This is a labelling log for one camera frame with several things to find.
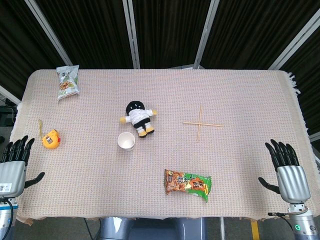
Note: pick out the beige woven tablecloth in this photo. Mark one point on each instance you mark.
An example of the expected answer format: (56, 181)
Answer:
(160, 170)

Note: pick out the orange green snack bag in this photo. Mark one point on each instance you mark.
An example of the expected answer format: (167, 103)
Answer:
(186, 183)

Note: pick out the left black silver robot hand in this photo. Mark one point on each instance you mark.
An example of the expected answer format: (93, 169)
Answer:
(11, 177)

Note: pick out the wooden chopstick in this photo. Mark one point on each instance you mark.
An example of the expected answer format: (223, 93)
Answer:
(203, 124)
(199, 132)

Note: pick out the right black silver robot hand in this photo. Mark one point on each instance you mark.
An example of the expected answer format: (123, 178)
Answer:
(293, 182)

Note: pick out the black curtain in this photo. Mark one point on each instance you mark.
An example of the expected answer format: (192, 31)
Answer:
(170, 30)

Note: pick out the yellow tape measure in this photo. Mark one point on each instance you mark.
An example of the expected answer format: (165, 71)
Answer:
(51, 140)

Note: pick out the black equipment stand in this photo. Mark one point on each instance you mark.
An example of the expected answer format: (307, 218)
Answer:
(5, 112)

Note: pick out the black white plush doll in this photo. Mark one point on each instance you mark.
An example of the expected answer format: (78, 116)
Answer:
(138, 117)

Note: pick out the grey blue robot torso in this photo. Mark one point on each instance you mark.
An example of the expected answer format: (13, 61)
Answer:
(152, 228)

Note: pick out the white green snack bag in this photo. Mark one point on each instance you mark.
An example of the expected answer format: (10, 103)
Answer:
(67, 82)

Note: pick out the white paper cup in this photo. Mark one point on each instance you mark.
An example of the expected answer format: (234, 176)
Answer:
(126, 142)

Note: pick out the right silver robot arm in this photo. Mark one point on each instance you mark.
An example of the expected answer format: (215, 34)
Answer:
(303, 222)

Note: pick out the grey aluminium frame post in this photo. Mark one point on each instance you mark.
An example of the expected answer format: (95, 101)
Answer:
(49, 32)
(10, 96)
(131, 32)
(295, 45)
(207, 32)
(315, 138)

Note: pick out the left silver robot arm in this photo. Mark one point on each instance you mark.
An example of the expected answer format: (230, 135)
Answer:
(6, 222)

